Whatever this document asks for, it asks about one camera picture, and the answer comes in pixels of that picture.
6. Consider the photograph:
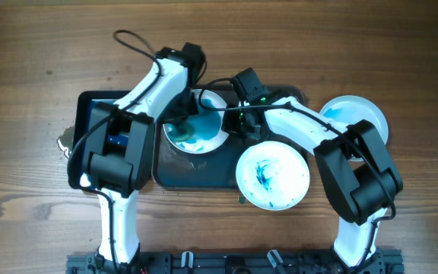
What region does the green sponge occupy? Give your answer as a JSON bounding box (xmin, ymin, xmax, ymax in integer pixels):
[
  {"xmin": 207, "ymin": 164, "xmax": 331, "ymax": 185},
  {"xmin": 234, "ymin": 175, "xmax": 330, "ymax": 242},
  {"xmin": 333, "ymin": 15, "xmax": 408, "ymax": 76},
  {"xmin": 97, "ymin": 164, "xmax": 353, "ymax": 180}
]
[{"xmin": 168, "ymin": 122, "xmax": 195, "ymax": 142}]

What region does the white plate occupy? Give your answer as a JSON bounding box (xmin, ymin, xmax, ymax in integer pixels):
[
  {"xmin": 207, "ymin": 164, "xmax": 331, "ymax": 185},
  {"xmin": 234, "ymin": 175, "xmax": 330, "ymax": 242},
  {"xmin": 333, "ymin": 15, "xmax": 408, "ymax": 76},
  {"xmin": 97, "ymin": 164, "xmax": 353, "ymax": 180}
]
[
  {"xmin": 235, "ymin": 141, "xmax": 310, "ymax": 211},
  {"xmin": 320, "ymin": 95, "xmax": 389, "ymax": 145},
  {"xmin": 163, "ymin": 89, "xmax": 229, "ymax": 155}
]

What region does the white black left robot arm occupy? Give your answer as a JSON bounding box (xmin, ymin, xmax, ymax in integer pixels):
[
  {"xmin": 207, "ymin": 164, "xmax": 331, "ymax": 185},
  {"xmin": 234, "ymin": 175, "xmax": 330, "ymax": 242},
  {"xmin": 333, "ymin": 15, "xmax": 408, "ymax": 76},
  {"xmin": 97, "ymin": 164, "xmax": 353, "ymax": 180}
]
[{"xmin": 68, "ymin": 43, "xmax": 205, "ymax": 273}]

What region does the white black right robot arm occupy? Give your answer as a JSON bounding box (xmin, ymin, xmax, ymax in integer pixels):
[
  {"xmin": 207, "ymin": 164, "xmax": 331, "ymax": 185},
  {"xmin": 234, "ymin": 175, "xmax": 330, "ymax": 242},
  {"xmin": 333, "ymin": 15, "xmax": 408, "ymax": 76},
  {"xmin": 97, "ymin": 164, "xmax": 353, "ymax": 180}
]
[{"xmin": 225, "ymin": 68, "xmax": 403, "ymax": 272}]

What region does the dark grey serving tray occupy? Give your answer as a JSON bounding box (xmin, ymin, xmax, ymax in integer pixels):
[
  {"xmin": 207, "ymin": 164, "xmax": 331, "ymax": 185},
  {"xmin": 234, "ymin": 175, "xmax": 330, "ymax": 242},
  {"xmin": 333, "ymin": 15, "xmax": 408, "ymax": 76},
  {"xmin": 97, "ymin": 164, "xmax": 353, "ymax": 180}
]
[{"xmin": 151, "ymin": 84, "xmax": 308, "ymax": 191}]

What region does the blue water basin tray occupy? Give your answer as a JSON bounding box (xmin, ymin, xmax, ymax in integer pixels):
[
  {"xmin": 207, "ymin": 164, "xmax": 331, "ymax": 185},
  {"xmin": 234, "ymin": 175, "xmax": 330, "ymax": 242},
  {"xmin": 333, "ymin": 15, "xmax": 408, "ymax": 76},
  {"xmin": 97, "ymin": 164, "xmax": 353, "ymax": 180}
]
[{"xmin": 67, "ymin": 90, "xmax": 129, "ymax": 189}]

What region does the water puddle on table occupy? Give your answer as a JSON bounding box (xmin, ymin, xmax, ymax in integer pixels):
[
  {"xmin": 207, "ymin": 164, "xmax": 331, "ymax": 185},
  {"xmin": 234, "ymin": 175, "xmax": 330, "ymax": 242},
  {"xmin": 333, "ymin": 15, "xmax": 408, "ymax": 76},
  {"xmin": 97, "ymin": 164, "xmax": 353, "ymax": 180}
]
[{"xmin": 56, "ymin": 126, "xmax": 75, "ymax": 158}]

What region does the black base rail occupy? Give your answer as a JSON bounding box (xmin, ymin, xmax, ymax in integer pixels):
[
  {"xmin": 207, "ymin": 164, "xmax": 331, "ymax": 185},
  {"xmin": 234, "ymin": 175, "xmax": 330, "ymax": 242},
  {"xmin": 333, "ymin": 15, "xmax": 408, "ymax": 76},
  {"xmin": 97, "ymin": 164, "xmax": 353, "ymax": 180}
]
[{"xmin": 65, "ymin": 248, "xmax": 405, "ymax": 274}]

